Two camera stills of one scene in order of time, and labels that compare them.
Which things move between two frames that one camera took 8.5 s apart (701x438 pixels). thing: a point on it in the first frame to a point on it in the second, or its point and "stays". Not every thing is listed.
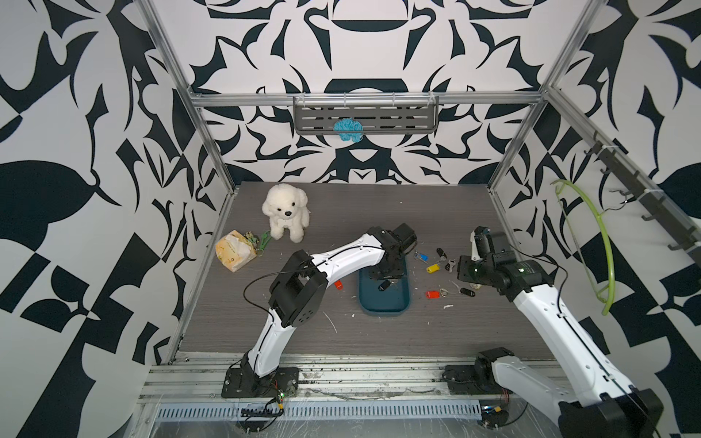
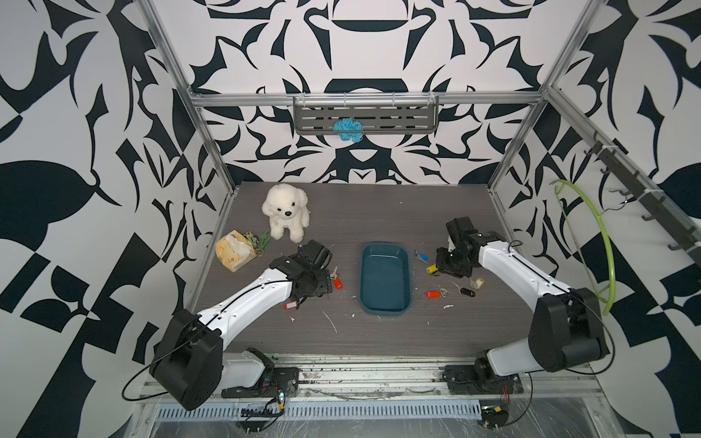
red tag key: (435, 295) stays
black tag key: (467, 292) stays
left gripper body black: (396, 269) to (321, 283)
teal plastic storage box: (392, 301) stays
